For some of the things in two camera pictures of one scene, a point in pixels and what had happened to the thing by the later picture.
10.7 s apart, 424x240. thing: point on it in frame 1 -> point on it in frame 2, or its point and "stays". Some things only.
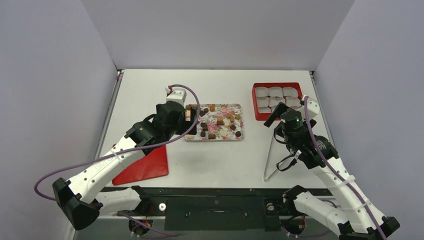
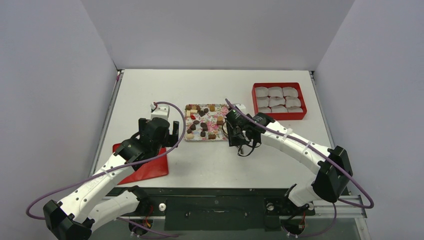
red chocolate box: [266, 96] stays
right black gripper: [278, 112] -> [232, 129]
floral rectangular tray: [217, 122] stays
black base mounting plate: [213, 209] stays
